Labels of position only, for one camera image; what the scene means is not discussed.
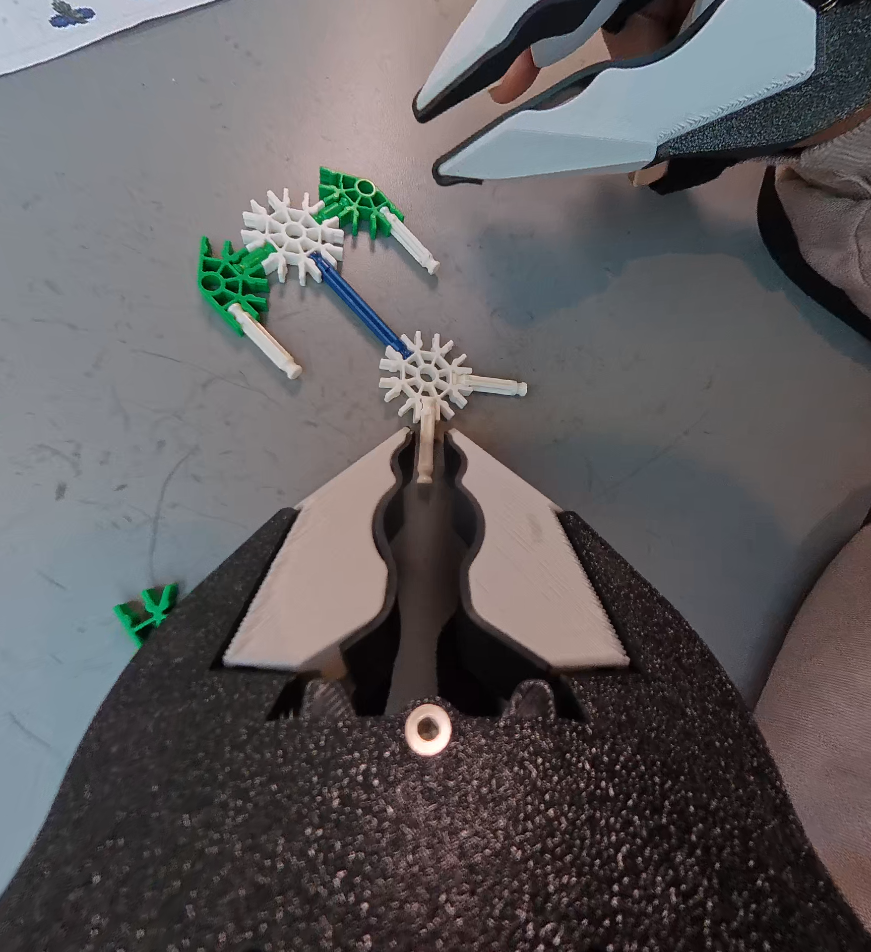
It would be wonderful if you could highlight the green fan toy connector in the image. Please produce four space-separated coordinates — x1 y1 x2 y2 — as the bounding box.
113 582 181 648

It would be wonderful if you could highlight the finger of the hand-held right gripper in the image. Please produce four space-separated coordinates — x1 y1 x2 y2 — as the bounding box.
433 0 817 184
412 0 633 125

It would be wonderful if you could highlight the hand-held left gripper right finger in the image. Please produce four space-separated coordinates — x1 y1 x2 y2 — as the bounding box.
444 428 630 672

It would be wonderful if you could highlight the grey desk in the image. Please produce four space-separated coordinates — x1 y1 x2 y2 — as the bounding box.
0 0 871 923

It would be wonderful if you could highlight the green white toy connector assembly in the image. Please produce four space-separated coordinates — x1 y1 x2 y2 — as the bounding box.
196 165 442 380

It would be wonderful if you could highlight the white snowflake toy connector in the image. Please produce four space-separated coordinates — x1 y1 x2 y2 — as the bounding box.
378 332 475 425

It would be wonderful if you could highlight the person's right hand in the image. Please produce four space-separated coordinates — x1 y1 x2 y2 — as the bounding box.
489 0 697 105

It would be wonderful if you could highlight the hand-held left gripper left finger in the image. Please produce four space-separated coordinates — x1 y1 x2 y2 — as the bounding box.
222 427 416 684

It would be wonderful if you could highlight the folded paper instruction sheet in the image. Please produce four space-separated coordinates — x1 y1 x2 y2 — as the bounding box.
0 0 209 92

